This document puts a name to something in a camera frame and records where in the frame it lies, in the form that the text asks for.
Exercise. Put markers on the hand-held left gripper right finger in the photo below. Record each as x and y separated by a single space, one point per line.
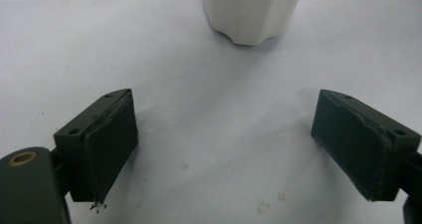
361 144

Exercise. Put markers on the pale blue table sheet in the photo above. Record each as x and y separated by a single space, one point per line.
212 124

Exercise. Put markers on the cream pump bottle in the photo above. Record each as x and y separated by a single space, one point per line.
253 11

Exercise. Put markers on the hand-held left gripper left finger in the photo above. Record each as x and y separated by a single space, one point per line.
99 151

